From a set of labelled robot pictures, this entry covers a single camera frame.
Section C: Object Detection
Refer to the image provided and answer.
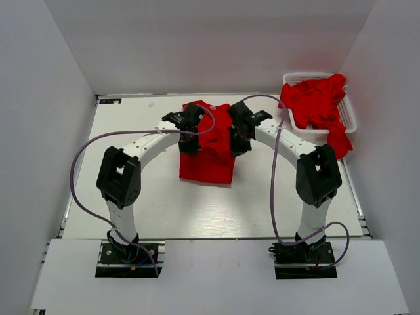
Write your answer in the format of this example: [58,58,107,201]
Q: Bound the red t shirt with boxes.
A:
[179,100,235,184]

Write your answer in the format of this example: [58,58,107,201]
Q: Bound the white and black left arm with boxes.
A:
[96,103,206,262]

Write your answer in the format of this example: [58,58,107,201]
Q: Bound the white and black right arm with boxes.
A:
[228,101,342,262]

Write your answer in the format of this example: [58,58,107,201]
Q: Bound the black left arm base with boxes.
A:
[95,241,165,279]

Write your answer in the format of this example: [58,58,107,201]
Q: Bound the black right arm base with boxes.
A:
[268,241,337,280]

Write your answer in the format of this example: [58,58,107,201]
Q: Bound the red t shirts in basket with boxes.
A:
[280,73,353,159]

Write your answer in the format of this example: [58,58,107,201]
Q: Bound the blue label sticker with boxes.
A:
[98,98,122,104]

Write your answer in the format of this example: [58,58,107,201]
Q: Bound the white plastic basket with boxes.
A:
[282,72,357,138]

